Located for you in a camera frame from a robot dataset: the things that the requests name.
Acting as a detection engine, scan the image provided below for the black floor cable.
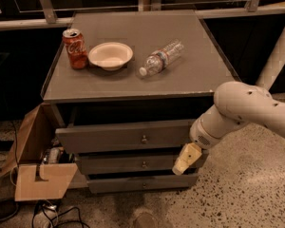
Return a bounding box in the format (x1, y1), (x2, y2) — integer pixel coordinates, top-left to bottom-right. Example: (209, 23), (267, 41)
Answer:
(31, 201), (91, 228)

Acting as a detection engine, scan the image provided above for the white paper bowl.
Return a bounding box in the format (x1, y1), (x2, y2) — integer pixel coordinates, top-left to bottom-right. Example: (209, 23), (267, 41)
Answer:
(88, 42), (133, 71)

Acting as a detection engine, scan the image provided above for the grey bottom drawer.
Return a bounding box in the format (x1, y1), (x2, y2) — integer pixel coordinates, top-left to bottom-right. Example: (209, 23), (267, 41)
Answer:
(86, 173), (198, 194)

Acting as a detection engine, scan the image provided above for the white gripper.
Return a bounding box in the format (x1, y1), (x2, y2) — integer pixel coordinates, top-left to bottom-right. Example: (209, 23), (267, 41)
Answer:
(172, 117), (221, 176)

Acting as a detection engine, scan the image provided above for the metal railing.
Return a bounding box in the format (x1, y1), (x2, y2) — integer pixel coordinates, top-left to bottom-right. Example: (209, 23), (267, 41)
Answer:
(0, 0), (285, 32)

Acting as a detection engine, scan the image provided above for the grey drawer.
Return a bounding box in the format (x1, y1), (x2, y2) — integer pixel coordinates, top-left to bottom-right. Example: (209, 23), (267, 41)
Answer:
(86, 173), (198, 194)
(56, 120), (193, 153)
(74, 152), (210, 176)

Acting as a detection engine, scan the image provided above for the grey top drawer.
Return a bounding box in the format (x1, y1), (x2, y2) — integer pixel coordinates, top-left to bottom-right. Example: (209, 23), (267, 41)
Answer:
(56, 120), (193, 153)

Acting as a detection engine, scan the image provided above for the grey middle drawer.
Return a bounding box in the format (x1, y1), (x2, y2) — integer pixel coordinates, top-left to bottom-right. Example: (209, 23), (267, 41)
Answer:
(74, 152), (210, 176)

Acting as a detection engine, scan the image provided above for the clear plastic water bottle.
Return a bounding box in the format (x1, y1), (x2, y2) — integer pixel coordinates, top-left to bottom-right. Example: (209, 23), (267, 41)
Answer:
(139, 39), (184, 77)

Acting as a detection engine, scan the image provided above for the red cola can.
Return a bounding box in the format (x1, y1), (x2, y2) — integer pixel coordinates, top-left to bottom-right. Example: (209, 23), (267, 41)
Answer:
(63, 28), (87, 69)

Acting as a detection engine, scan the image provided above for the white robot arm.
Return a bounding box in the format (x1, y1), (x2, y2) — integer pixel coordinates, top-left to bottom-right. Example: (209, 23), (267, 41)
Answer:
(172, 27), (285, 175)

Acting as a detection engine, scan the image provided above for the grey drawer cabinet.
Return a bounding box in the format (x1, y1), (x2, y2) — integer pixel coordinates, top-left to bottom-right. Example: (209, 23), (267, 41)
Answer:
(43, 10), (238, 181)

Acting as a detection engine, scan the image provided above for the brown cardboard box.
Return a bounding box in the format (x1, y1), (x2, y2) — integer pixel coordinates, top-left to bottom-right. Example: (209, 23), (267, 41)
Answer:
(1, 104), (77, 201)

